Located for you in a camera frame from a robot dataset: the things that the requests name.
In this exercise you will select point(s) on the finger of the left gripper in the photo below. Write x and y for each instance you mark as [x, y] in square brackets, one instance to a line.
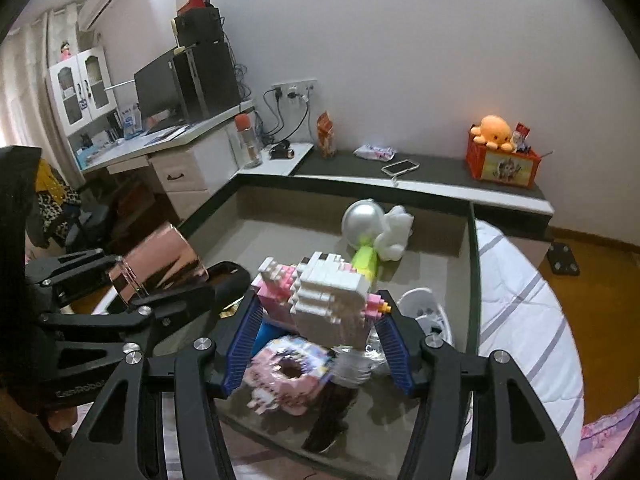
[150, 320]
[71, 276]

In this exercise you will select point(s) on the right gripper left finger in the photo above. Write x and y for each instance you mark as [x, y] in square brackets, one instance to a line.
[151, 404]

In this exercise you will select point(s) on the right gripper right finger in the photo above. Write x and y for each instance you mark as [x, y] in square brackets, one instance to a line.
[512, 435]

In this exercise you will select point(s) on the rose gold metal cup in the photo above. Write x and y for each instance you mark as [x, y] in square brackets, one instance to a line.
[163, 260]

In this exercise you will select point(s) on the black remote control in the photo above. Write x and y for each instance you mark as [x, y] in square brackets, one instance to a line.
[336, 400]

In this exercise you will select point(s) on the white block toy figure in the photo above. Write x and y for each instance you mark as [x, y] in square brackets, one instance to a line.
[321, 298]

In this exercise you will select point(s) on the clear glass jar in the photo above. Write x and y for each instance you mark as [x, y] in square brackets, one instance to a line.
[352, 368]

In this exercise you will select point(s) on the yellow highlighter pen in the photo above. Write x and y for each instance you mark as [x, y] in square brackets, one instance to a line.
[365, 262]

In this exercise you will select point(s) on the person's left hand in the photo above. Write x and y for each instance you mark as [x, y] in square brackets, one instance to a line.
[32, 446]

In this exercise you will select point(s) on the black office chair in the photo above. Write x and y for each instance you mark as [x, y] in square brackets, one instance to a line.
[59, 215]

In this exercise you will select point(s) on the pink pillow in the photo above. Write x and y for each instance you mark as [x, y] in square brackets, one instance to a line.
[601, 440]

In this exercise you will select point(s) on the round bed striped sheet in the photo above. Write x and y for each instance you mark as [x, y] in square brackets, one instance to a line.
[522, 316]

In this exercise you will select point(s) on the pink box with black rim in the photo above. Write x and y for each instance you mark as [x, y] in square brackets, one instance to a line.
[279, 399]

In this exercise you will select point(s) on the white desk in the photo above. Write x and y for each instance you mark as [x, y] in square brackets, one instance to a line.
[191, 164]

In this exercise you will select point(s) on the black computer monitor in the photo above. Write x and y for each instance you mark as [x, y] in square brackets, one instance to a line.
[158, 91]

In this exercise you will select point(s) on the black headboard shelf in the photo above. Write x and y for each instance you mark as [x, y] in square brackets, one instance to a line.
[523, 212]

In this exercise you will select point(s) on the plastic bottle orange cap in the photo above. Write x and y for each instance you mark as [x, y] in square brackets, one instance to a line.
[252, 153]

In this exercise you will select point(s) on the black computer tower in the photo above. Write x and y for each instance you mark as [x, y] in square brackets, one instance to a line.
[206, 81]

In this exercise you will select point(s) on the silver ball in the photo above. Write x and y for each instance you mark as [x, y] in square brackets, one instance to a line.
[362, 222]

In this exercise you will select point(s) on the red storage crate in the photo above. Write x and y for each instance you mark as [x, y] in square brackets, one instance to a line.
[514, 169]

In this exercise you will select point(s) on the orange snack bag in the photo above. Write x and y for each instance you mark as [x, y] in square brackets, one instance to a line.
[326, 136]

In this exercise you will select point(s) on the black speaker box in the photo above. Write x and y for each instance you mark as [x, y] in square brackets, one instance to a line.
[198, 26]

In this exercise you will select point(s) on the white tissue packet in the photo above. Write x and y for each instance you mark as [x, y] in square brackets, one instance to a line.
[372, 152]

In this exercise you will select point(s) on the smartphone clear case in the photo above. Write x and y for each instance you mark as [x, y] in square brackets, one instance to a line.
[397, 169]

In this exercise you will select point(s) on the orange octopus plush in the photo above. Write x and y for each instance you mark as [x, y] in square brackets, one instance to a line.
[494, 133]

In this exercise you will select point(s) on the white wall cabinet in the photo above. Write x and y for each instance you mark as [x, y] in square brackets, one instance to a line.
[80, 90]

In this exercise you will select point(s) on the wall power strip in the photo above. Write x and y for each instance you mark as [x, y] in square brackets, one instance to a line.
[296, 89]

